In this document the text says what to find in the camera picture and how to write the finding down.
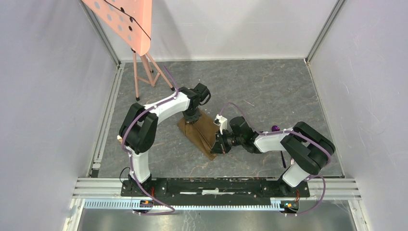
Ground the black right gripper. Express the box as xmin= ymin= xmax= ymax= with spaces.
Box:
xmin=210 ymin=128 xmax=244 ymax=155

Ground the brown cloth napkin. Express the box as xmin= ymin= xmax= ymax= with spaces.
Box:
xmin=177 ymin=109 xmax=219 ymax=160

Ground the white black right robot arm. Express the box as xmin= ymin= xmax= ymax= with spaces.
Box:
xmin=211 ymin=115 xmax=336 ymax=196

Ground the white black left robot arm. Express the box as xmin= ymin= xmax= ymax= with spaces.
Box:
xmin=118 ymin=83 xmax=211 ymax=196

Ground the purple spoon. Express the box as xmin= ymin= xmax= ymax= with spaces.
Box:
xmin=271 ymin=125 xmax=287 ymax=168

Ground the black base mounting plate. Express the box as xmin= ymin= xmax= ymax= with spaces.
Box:
xmin=121 ymin=177 xmax=310 ymax=206

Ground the pink music stand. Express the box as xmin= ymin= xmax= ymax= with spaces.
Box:
xmin=83 ymin=0 xmax=175 ymax=100

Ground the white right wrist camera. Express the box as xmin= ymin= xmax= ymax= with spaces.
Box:
xmin=214 ymin=114 xmax=228 ymax=134

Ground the aluminium frame rail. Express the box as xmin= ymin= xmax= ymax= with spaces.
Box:
xmin=80 ymin=1 xmax=123 ymax=178

